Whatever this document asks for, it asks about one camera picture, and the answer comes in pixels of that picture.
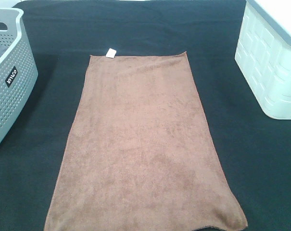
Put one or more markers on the brown microfibre towel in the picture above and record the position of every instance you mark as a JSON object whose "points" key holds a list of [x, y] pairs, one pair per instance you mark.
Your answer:
{"points": [[139, 155]]}

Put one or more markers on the black table cloth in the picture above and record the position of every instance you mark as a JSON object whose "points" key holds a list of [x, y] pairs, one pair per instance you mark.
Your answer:
{"points": [[254, 150]]}

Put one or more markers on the grey perforated laundry basket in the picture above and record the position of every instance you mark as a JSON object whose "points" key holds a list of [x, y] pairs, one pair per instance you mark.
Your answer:
{"points": [[18, 72]]}

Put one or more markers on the white plastic basket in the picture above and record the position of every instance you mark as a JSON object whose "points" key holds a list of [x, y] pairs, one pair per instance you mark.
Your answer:
{"points": [[263, 54]]}

